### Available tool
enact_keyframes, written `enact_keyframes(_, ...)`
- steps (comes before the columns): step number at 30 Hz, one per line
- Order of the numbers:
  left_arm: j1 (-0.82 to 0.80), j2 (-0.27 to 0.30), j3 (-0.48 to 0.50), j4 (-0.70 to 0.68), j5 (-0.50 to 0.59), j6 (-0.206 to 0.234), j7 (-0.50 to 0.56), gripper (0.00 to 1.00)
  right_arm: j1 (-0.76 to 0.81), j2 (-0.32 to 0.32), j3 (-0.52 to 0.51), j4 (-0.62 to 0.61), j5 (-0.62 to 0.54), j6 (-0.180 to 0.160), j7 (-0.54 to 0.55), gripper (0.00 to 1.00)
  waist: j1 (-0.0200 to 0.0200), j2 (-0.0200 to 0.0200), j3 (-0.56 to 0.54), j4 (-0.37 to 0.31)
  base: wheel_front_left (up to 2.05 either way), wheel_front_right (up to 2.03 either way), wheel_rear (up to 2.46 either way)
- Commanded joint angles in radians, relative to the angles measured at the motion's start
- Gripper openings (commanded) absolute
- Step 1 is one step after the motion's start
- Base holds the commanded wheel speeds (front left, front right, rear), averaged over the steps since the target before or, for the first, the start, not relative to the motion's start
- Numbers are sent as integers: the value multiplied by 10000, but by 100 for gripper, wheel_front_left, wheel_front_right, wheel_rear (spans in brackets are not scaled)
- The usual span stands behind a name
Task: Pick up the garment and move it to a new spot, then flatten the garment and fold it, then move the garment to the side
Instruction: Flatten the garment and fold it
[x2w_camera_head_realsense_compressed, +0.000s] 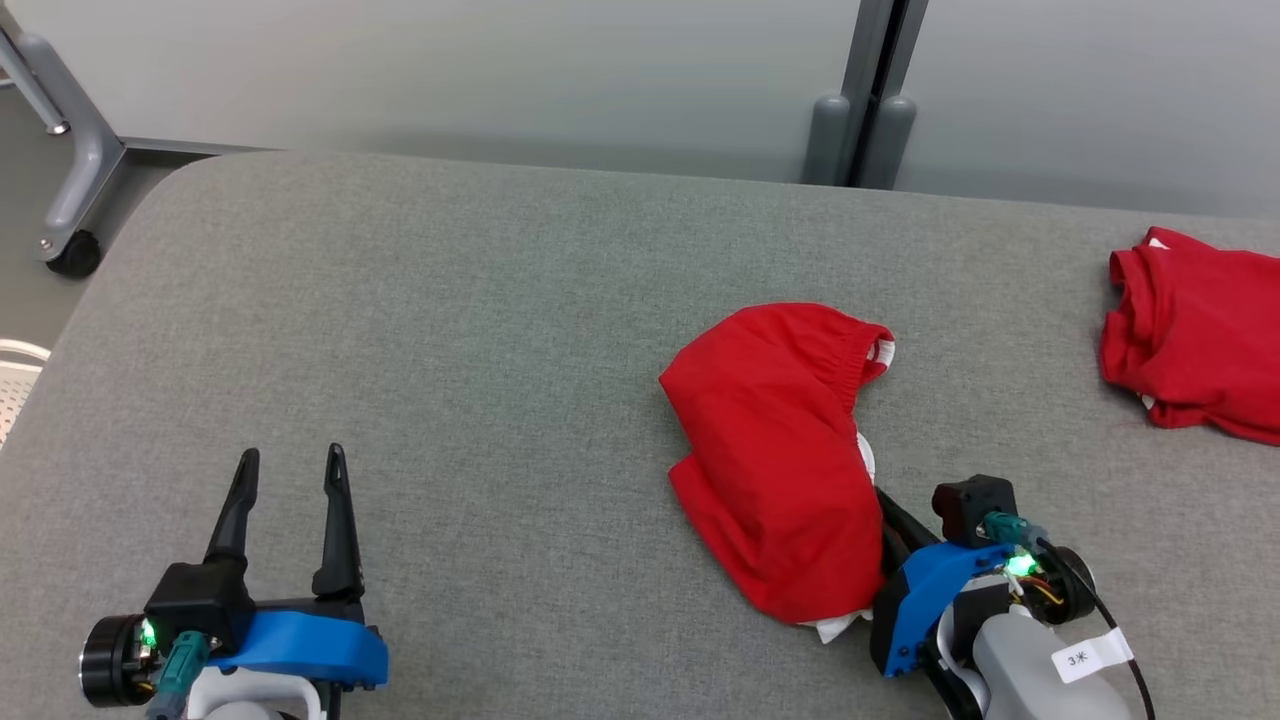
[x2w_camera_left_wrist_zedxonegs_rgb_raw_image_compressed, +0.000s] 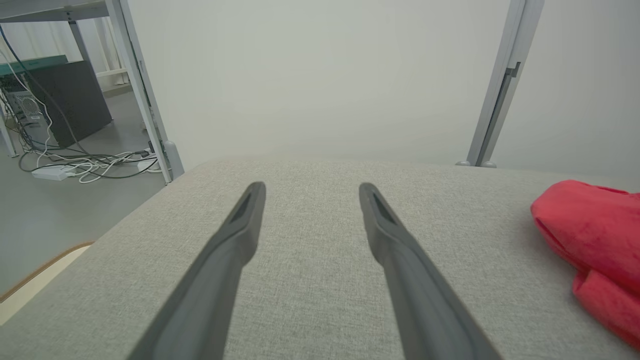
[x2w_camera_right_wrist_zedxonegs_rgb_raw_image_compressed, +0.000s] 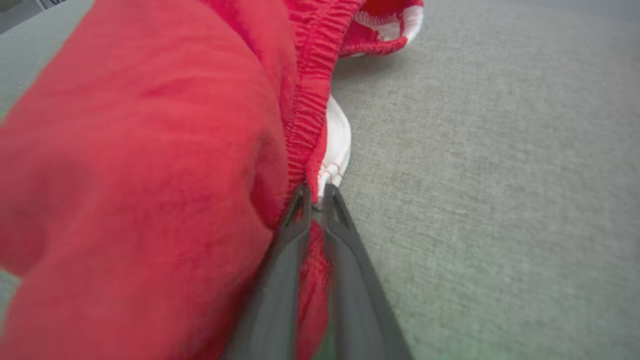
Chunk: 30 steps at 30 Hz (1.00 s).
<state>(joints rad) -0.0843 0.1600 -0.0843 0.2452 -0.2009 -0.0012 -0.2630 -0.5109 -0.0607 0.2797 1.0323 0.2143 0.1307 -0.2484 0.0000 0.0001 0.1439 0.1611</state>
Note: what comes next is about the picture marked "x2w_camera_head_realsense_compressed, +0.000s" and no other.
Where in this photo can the black caster wheel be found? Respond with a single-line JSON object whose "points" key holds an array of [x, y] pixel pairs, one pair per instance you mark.
{"points": [[73, 255]]}

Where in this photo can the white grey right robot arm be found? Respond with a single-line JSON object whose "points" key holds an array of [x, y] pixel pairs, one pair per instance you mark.
{"points": [[1020, 670]]}

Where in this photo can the teal left camera connector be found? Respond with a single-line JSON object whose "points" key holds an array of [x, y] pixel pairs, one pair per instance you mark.
{"points": [[180, 668]]}

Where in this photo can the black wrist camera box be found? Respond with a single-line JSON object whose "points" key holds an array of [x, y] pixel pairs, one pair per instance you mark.
{"points": [[195, 600], [975, 508]]}

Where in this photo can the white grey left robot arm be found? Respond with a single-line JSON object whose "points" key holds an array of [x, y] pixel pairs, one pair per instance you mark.
{"points": [[250, 698]]}

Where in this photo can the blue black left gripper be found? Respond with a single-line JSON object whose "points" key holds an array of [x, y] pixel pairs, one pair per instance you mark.
{"points": [[310, 645]]}

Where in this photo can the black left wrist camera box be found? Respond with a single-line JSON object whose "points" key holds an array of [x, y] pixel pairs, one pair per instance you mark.
{"points": [[195, 600]]}

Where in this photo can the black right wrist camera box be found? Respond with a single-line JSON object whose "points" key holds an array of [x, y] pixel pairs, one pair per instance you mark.
{"points": [[975, 508]]}

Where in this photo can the red white shorts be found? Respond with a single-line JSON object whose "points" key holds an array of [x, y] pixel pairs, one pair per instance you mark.
{"points": [[770, 450]]}

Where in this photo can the grey metal stand leg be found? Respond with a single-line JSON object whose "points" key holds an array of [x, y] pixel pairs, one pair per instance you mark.
{"points": [[80, 150]]}

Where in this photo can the white perforated laundry basket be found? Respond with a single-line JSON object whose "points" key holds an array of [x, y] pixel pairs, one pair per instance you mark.
{"points": [[18, 385]]}

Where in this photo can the teal right camera connector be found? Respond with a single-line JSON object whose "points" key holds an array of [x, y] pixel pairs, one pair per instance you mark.
{"points": [[1012, 528]]}

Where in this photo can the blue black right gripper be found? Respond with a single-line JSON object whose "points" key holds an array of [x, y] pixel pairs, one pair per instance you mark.
{"points": [[925, 600]]}

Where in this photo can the red white t-shirt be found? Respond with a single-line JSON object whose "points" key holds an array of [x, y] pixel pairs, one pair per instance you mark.
{"points": [[1200, 340]]}

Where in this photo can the grey metal partition post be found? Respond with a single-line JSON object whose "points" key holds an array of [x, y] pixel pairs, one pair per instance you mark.
{"points": [[868, 90]]}

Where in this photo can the teal camera connector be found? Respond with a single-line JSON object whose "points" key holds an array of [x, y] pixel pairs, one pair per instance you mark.
{"points": [[1012, 528], [180, 668]]}

